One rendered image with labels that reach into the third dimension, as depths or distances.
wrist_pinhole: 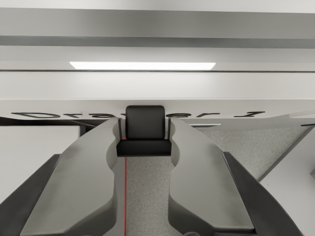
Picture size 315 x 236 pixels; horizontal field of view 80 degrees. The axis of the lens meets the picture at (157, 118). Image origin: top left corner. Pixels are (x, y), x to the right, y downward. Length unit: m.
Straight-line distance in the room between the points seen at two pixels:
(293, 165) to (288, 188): 0.13
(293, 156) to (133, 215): 0.91
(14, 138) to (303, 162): 1.26
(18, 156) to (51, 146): 0.05
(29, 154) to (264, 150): 1.11
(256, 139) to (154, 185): 0.62
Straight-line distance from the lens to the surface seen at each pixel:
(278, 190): 1.25
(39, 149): 0.32
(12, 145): 0.34
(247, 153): 1.18
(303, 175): 1.31
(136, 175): 1.06
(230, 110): 0.18
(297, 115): 0.27
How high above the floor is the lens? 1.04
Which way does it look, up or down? 83 degrees down
